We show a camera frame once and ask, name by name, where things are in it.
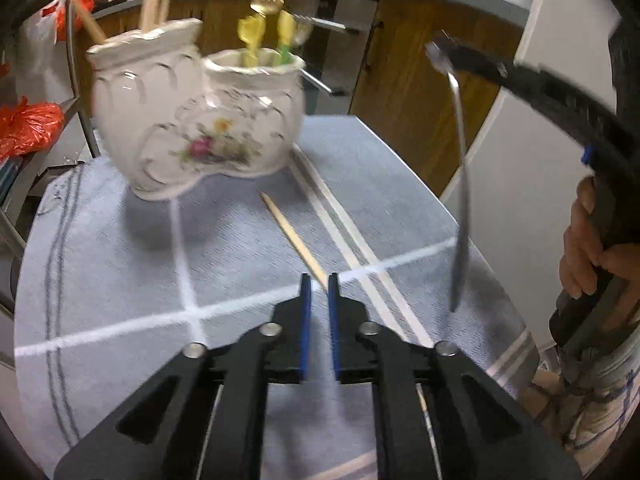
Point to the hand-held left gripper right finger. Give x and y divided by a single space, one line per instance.
334 330

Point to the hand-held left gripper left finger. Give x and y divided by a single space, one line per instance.
306 330

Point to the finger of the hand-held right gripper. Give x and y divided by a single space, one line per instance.
480 65

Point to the wooden chopstick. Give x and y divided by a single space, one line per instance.
90 22
151 2
295 242
165 7

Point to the silver metal spoon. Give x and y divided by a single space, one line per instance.
464 200

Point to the yellow green plastic spoon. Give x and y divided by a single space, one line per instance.
286 32
250 35

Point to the white floral ceramic jar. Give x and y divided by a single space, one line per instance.
245 120
140 105

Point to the person's right hand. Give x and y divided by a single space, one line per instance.
575 250

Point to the wooden base cabinet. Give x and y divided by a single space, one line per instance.
410 70

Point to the grey checked tablecloth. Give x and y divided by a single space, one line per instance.
225 260

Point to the crumpled orange plastic bag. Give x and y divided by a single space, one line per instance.
27 125

